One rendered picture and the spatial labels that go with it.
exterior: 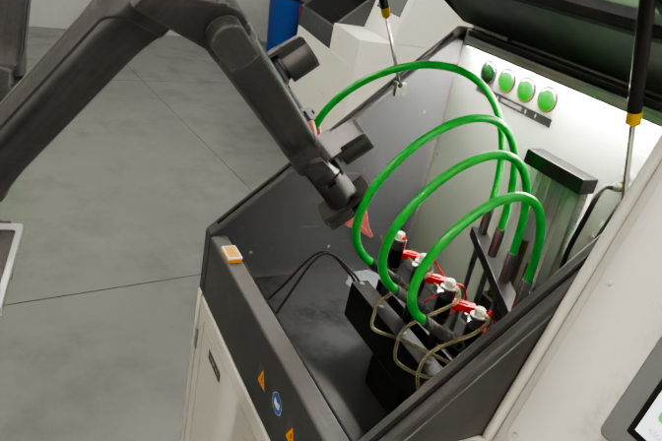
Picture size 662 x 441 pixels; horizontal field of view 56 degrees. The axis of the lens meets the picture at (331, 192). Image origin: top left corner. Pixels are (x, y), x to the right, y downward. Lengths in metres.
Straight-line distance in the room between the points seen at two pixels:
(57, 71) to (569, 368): 0.71
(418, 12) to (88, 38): 3.41
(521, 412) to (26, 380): 1.85
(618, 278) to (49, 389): 1.95
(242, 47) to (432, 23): 3.39
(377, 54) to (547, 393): 3.19
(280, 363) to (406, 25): 3.12
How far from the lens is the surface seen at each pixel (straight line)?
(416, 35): 4.00
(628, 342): 0.86
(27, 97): 0.70
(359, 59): 3.88
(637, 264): 0.86
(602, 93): 1.16
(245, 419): 1.25
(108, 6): 0.65
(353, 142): 1.03
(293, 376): 1.03
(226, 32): 0.65
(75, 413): 2.31
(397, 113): 1.43
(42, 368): 2.49
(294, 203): 1.40
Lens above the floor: 1.62
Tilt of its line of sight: 24 degrees down
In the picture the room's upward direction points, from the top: 12 degrees clockwise
